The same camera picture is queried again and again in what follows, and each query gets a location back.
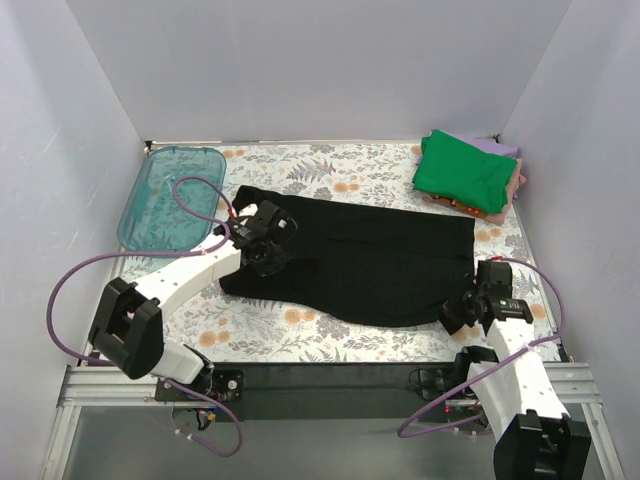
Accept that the black t-shirt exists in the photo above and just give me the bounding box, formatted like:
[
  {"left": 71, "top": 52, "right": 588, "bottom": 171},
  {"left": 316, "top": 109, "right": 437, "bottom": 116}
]
[{"left": 220, "top": 185, "right": 475, "bottom": 328}]

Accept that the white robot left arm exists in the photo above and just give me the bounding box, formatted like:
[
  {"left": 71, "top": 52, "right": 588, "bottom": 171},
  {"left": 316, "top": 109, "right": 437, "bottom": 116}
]
[{"left": 88, "top": 201, "right": 298, "bottom": 400}]

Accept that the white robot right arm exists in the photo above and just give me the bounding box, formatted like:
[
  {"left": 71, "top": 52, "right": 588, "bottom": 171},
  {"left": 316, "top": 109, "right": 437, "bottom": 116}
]
[{"left": 441, "top": 260, "right": 591, "bottom": 479}]

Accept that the orange patterned folded t-shirt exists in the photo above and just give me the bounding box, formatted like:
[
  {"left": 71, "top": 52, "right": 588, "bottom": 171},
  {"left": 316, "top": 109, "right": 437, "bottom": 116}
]
[{"left": 428, "top": 194, "right": 488, "bottom": 219}]

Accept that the floral patterned table mat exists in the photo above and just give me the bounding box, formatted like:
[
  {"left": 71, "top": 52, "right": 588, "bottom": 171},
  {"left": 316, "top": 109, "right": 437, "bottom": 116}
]
[{"left": 164, "top": 141, "right": 556, "bottom": 362}]

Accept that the teal transparent plastic tray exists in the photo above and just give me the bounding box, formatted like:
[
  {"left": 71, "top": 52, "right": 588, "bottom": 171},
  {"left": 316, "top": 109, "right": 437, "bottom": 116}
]
[{"left": 117, "top": 146, "right": 226, "bottom": 252}]

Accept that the pink folded t-shirt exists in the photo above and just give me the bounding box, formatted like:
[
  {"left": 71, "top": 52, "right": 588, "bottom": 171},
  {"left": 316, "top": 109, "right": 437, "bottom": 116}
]
[{"left": 484, "top": 158, "right": 527, "bottom": 226}]

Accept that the green folded t-shirt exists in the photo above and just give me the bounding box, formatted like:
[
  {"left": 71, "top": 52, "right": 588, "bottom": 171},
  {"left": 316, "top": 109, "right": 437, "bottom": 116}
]
[{"left": 412, "top": 130, "right": 518, "bottom": 214}]

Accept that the lavender folded t-shirt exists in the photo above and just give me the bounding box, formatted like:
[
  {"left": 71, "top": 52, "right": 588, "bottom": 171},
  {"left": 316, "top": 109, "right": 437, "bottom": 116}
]
[{"left": 457, "top": 135, "right": 519, "bottom": 158}]

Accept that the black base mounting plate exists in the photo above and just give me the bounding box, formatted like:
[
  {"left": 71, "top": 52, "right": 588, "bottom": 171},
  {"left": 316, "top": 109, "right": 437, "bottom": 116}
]
[{"left": 154, "top": 362, "right": 494, "bottom": 424}]

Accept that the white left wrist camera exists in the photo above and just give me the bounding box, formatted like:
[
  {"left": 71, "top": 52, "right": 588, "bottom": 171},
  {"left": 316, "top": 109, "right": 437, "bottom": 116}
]
[{"left": 234, "top": 203, "right": 259, "bottom": 217}]

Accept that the aluminium frame rail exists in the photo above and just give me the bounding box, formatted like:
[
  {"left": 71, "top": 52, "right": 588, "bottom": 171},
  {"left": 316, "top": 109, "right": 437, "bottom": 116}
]
[{"left": 55, "top": 362, "right": 624, "bottom": 479}]

